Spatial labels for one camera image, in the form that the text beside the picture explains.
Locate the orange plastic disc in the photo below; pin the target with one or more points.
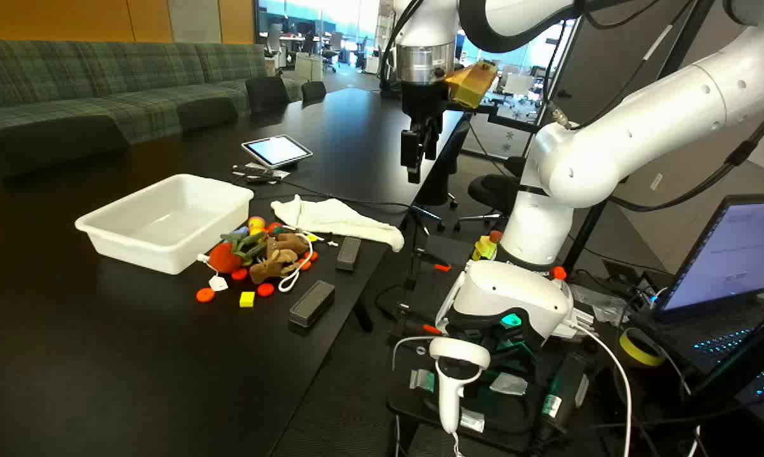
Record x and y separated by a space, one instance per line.
205 294

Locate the black lounge chair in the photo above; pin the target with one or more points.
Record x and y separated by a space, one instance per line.
313 91
268 96

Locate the yellow tape roll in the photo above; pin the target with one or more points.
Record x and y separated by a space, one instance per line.
642 348

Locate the yellow wrist camera mount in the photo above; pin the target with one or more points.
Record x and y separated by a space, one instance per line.
470 81

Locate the white VR controller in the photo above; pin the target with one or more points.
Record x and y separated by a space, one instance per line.
454 376

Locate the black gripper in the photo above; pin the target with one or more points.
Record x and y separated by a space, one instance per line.
425 103

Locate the brown plush toy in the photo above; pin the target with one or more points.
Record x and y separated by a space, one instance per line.
275 258

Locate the yellow toy cup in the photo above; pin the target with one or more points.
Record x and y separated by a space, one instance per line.
257 223

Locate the small white cube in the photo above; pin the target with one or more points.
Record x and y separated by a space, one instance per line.
220 283

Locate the green plush toy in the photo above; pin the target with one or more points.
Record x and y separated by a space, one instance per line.
244 245

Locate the small yellow cube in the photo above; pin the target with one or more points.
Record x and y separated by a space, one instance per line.
248 297

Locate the black office chair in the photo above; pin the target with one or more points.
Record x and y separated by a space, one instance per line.
492 190

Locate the green plaid sofa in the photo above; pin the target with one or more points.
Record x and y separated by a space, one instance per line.
77 85

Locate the white tablet with lit screen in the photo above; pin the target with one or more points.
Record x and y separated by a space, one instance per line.
275 150

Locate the small orange knob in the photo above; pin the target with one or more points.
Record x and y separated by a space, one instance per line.
559 272

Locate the white knitted towel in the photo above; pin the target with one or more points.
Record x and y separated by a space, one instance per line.
338 220

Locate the yellow green small object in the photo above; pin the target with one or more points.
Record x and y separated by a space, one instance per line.
487 248

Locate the black equipment cart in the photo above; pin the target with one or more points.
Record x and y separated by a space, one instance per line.
517 397

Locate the black rectangular block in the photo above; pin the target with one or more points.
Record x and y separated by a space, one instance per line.
310 303
348 251

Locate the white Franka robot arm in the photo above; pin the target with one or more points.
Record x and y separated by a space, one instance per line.
652 117

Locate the red plastic disc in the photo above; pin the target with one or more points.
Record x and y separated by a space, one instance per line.
239 274
268 291

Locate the white plastic bin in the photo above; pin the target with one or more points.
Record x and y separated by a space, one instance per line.
155 223

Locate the red plush toy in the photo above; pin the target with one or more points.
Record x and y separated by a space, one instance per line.
221 258

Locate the white VR headset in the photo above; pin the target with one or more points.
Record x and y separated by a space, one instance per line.
512 292

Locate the open black laptop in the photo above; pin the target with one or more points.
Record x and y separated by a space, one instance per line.
738 254

